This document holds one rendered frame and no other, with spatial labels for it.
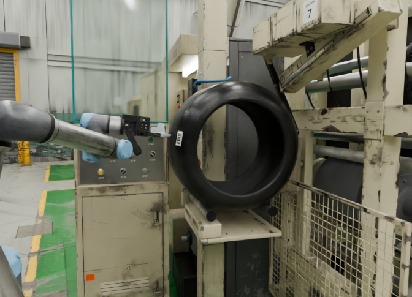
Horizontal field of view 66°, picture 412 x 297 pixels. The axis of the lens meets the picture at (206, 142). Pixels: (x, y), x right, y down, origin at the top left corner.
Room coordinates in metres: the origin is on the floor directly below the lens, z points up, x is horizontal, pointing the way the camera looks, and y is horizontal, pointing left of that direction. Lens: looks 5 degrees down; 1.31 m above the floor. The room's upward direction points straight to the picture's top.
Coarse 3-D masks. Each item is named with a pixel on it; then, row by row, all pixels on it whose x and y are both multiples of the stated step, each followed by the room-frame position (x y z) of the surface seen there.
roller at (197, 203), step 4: (192, 196) 1.56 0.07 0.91; (192, 200) 1.54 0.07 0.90; (196, 200) 1.48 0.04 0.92; (196, 204) 1.45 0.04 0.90; (200, 204) 1.40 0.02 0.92; (200, 208) 1.37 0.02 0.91; (204, 208) 1.34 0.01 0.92; (208, 208) 1.32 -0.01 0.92; (204, 212) 1.31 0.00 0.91; (208, 212) 1.28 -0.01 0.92; (212, 212) 1.28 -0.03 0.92; (204, 216) 1.32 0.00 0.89; (208, 216) 1.28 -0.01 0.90; (212, 216) 1.28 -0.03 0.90; (208, 220) 1.28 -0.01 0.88; (212, 220) 1.28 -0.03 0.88
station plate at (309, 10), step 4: (308, 0) 1.20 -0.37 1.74; (312, 0) 1.17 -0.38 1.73; (316, 0) 1.15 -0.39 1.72; (304, 4) 1.22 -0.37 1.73; (308, 4) 1.20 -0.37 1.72; (312, 4) 1.17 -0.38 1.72; (316, 4) 1.15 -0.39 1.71; (304, 8) 1.22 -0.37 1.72; (308, 8) 1.19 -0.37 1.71; (312, 8) 1.17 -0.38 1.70; (316, 8) 1.15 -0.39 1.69; (304, 12) 1.22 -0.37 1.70; (308, 12) 1.19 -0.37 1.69; (312, 12) 1.17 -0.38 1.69; (316, 12) 1.15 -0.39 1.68; (304, 16) 1.22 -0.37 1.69; (308, 16) 1.19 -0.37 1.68; (312, 16) 1.17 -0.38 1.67; (316, 16) 1.14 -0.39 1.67; (304, 20) 1.22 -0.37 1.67; (308, 20) 1.19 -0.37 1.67
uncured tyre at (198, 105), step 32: (192, 96) 1.44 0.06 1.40; (224, 96) 1.31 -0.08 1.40; (256, 96) 1.34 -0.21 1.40; (192, 128) 1.27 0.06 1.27; (256, 128) 1.65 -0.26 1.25; (288, 128) 1.38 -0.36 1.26; (192, 160) 1.27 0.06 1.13; (256, 160) 1.64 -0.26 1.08; (288, 160) 1.38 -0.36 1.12; (192, 192) 1.31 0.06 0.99; (224, 192) 1.30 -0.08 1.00; (256, 192) 1.34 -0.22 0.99
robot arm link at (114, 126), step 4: (112, 116) 1.29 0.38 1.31; (116, 116) 1.30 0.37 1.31; (112, 120) 1.28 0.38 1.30; (116, 120) 1.28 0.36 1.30; (120, 120) 1.29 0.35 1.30; (112, 124) 1.27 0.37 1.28; (116, 124) 1.27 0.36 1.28; (120, 124) 1.28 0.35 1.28; (112, 128) 1.27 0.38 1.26; (116, 128) 1.28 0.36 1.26; (112, 132) 1.28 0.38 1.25; (116, 132) 1.29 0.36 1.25
